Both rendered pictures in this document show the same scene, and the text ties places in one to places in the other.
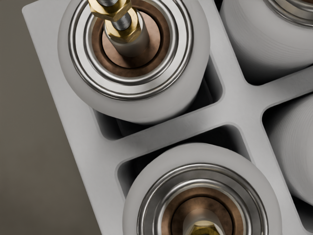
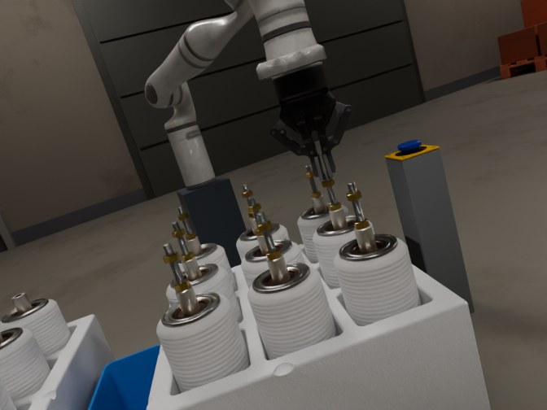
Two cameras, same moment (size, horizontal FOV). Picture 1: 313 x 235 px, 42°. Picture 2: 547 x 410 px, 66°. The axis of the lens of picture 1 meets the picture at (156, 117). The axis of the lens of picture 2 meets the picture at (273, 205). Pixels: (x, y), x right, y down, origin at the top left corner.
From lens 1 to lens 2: 0.58 m
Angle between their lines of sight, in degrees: 81
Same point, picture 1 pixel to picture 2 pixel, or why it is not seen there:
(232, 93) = (331, 296)
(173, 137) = not seen: hidden behind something
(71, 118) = (419, 274)
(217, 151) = (333, 240)
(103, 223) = not seen: hidden behind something
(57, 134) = (493, 372)
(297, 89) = not seen: hidden behind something
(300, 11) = (292, 265)
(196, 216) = (339, 215)
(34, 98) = (526, 391)
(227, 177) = (329, 233)
